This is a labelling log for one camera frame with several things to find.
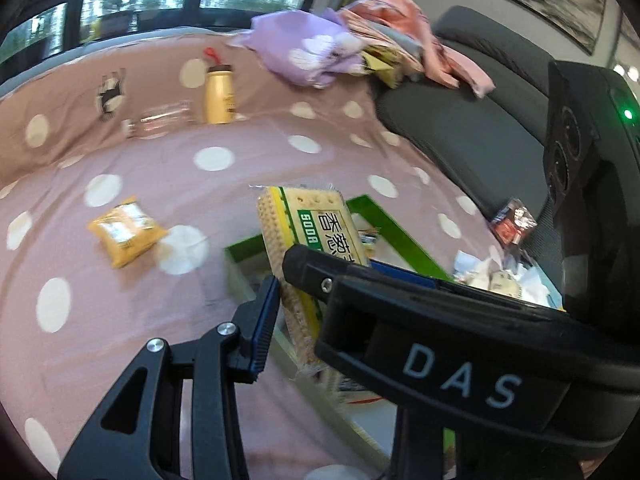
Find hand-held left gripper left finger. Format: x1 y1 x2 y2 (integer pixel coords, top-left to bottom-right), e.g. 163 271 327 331
57 275 281 480

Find yellow white label snack packet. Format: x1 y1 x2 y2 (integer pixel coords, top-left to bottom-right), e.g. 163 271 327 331
88 196 169 269

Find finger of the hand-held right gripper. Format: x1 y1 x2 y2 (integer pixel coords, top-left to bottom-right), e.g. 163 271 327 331
370 259 452 289
282 244 381 307

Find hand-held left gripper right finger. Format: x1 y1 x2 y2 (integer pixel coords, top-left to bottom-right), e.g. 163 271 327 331
390 404 447 480

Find purple floral cloth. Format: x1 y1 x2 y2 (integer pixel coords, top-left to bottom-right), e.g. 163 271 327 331
227 7 367 87

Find yellow bear thermos bottle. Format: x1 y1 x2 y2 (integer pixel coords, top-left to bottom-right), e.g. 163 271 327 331
202 47 237 126

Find clear plastic bottle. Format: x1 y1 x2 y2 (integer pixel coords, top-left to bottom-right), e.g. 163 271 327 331
122 100 197 140

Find green label cracker packet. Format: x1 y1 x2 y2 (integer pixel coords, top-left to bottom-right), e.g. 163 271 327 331
256 185 372 380

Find pink polka dot bedsheet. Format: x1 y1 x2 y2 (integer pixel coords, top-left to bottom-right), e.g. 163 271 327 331
0 27 501 480

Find pink printed cloth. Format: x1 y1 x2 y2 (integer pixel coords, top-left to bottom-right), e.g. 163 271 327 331
340 0 496 97

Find white crumpled wrappers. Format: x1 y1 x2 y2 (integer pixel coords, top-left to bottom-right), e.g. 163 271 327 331
452 250 566 311

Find yellow printed cloth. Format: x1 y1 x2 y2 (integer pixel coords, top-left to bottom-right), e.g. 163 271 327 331
361 45 403 88

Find red clear snack packet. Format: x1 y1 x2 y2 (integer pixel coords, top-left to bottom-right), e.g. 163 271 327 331
489 199 539 250

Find grey sofa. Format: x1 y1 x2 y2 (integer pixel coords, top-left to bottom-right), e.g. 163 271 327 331
375 5 568 271

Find green cardboard box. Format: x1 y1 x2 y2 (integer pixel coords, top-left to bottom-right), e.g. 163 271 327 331
222 194 457 480

